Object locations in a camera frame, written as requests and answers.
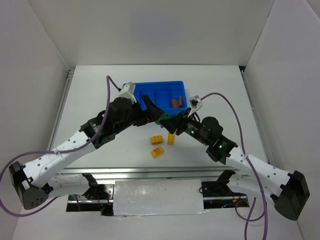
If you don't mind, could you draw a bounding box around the green lego brick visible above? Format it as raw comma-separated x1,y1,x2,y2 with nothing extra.
155,113,171,125

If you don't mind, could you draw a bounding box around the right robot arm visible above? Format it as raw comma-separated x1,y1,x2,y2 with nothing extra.
160,111,310,221

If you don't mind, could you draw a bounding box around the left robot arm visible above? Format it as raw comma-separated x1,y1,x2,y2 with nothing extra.
8,94,164,210

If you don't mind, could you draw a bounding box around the yellow lego plate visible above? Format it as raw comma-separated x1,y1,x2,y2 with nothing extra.
167,132,175,145

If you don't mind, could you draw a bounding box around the yellow lego brick upper left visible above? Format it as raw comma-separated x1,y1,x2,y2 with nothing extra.
150,135,164,145

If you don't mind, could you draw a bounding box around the yellow lego brick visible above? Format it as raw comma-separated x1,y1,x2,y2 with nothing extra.
150,146,164,158
150,135,164,145

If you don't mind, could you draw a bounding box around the blue divided plastic bin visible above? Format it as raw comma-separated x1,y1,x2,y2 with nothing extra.
134,81,188,117

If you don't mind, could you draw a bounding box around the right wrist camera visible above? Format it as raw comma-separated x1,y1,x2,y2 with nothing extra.
188,95,203,117

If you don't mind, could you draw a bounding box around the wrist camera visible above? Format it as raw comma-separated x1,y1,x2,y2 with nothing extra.
118,82,137,103
188,95,203,117

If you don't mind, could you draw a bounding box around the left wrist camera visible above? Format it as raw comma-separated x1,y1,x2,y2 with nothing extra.
118,82,137,103

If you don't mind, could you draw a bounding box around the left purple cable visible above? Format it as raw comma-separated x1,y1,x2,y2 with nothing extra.
0,75,123,217

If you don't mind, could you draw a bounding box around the purple cable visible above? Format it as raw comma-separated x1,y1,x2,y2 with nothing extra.
0,75,123,217
199,92,269,240

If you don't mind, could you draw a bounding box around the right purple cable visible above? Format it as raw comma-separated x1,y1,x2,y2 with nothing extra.
199,92,269,240

